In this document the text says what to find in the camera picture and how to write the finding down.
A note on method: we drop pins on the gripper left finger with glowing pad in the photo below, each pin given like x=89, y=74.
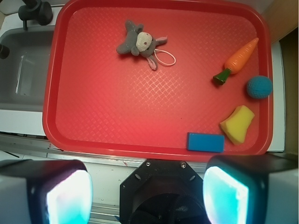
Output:
x=45, y=192

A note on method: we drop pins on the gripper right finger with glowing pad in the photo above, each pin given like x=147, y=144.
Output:
x=252, y=189

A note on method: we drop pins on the orange toy carrot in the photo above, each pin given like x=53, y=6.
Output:
x=236, y=62

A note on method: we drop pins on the yellow sponge piece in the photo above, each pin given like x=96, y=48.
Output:
x=236, y=125

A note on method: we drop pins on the blue rectangular block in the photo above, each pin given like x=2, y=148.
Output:
x=205, y=142

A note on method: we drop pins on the blue textured ball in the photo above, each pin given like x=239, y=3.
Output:
x=259, y=87

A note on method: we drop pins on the grey toy sink basin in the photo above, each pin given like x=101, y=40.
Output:
x=23, y=73

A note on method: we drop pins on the red plastic tray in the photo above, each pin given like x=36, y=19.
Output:
x=99, y=102

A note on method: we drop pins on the black sink knob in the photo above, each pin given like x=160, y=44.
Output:
x=4, y=51

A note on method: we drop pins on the grey plush bunny toy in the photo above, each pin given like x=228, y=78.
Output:
x=140, y=43

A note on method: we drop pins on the black toy faucet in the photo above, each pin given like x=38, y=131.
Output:
x=38, y=10

